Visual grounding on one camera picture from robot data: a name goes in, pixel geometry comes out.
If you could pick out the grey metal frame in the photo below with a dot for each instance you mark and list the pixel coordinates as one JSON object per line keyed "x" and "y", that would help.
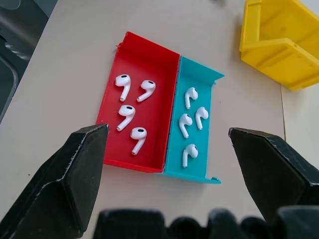
{"x": 10, "y": 74}

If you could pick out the white earbud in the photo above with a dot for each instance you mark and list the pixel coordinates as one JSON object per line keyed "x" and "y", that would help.
{"x": 138, "y": 139}
{"x": 123, "y": 84}
{"x": 147, "y": 89}
{"x": 185, "y": 124}
{"x": 126, "y": 115}
{"x": 190, "y": 96}
{"x": 201, "y": 116}
{"x": 189, "y": 153}

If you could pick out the teal plastic tray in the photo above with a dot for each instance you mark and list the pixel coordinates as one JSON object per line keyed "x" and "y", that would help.
{"x": 192, "y": 139}

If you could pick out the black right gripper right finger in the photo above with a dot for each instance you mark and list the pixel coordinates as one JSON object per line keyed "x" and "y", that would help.
{"x": 276, "y": 179}

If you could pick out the yellow plastic bin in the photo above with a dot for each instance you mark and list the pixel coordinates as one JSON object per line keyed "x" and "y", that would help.
{"x": 281, "y": 44}

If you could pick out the red plastic tray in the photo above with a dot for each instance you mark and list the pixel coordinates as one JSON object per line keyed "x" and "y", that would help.
{"x": 149, "y": 104}

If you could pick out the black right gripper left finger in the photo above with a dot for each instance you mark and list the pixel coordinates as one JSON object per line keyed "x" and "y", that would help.
{"x": 62, "y": 184}

